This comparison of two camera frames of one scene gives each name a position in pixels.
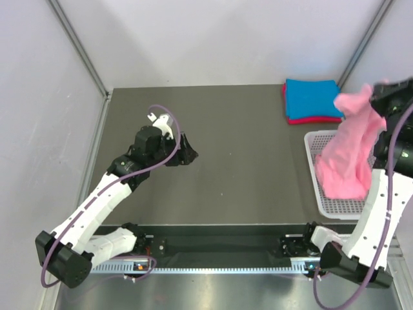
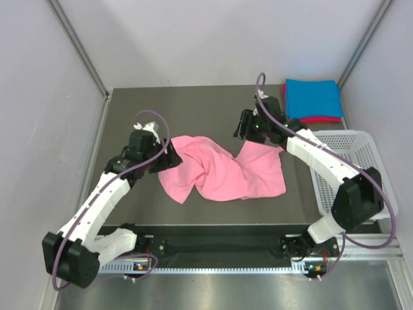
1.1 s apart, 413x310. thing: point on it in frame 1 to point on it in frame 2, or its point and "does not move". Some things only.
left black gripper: (184, 155) does not move
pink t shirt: (344, 169) to (256, 171)
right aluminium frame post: (364, 43) does not move
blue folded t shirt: (311, 98) does not move
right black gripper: (379, 92) to (241, 133)
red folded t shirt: (313, 120) does not move
